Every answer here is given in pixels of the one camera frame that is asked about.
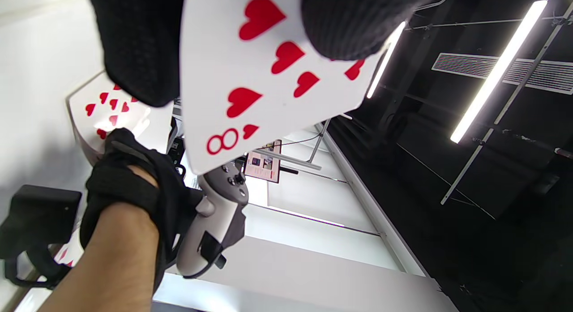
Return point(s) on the person's left hand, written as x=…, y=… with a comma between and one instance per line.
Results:
x=138, y=43

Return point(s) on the person's right hand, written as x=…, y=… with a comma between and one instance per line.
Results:
x=170, y=200

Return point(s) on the pile of heart playing cards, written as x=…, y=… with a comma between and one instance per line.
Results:
x=89, y=124

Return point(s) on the eight of hearts playing card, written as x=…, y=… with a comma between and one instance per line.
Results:
x=264, y=79

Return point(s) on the person's right forearm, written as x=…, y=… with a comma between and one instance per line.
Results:
x=116, y=258

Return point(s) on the grey white VR controller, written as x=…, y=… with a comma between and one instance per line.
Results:
x=215, y=213

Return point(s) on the red white poster board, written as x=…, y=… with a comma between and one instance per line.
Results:
x=264, y=162

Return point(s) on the grey metal stand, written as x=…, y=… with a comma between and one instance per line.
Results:
x=291, y=162

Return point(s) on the ceiling light strip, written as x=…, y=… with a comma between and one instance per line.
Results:
x=497, y=72
x=386, y=59

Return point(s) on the ceiling air vent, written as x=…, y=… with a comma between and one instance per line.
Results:
x=465, y=66

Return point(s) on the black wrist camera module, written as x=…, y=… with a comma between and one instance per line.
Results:
x=40, y=213

